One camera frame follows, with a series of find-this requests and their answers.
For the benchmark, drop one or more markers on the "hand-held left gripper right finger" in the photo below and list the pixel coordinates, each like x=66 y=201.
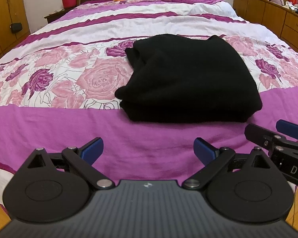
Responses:
x=203 y=150

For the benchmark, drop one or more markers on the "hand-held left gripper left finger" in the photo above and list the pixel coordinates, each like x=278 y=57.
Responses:
x=93 y=148

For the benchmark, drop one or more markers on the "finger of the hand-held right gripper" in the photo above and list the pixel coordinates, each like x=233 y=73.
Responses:
x=291 y=129
x=258 y=133

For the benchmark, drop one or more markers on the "black knit garment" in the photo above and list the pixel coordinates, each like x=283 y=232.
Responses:
x=188 y=79

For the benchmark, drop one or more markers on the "purple floral bedspread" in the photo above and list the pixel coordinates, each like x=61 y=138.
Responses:
x=64 y=79

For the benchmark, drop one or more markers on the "long wooden cabinet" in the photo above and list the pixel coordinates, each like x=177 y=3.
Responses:
x=270 y=14

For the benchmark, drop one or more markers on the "dark wooden nightstand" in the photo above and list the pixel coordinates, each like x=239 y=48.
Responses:
x=56 y=14

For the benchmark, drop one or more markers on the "small black pouch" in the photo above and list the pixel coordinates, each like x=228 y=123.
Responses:
x=16 y=27

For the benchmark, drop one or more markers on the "wooden wardrobe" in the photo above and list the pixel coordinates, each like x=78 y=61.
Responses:
x=5 y=10

